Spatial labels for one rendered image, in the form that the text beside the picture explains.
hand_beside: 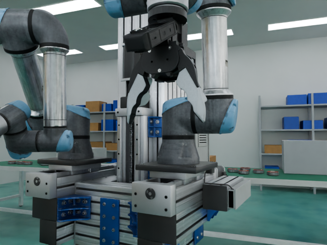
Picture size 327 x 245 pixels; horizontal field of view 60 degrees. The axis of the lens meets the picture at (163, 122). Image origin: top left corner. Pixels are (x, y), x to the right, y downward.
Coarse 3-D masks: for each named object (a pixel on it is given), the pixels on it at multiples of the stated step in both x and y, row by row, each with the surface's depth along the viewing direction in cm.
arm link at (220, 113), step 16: (208, 0) 90; (224, 0) 90; (208, 16) 92; (224, 16) 93; (208, 32) 92; (224, 32) 93; (208, 48) 93; (224, 48) 93; (208, 64) 93; (224, 64) 93; (208, 80) 94; (224, 80) 93; (208, 96) 92; (224, 96) 92; (208, 112) 93; (224, 112) 91; (208, 128) 94; (224, 128) 92
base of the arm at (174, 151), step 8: (168, 136) 97; (176, 136) 96; (184, 136) 96; (192, 136) 98; (168, 144) 97; (176, 144) 96; (184, 144) 96; (192, 144) 98; (160, 152) 101; (168, 152) 96; (176, 152) 95; (184, 152) 96; (192, 152) 96; (160, 160) 97; (168, 160) 95; (176, 160) 94; (184, 160) 94; (192, 160) 95
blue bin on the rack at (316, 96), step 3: (309, 93) 571; (315, 93) 568; (318, 93) 566; (321, 93) 564; (324, 93) 562; (309, 96) 571; (315, 96) 567; (318, 96) 565; (321, 96) 563; (324, 96) 562; (309, 99) 571; (315, 99) 567; (318, 99) 565; (321, 99) 563; (324, 99) 561; (309, 102) 571; (315, 102) 567; (318, 102) 565; (321, 102) 563; (324, 102) 561
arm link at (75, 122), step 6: (72, 108) 120; (78, 108) 120; (84, 108) 122; (72, 114) 120; (78, 114) 120; (84, 114) 122; (72, 120) 119; (78, 120) 120; (84, 120) 122; (72, 126) 119; (78, 126) 120; (84, 126) 121; (78, 132) 120; (84, 132) 121
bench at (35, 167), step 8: (16, 160) 448; (24, 160) 448; (32, 160) 448; (0, 168) 367; (8, 168) 362; (16, 168) 358; (24, 168) 353; (32, 168) 349; (40, 168) 345; (48, 168) 341; (0, 200) 424; (0, 208) 369; (8, 208) 368
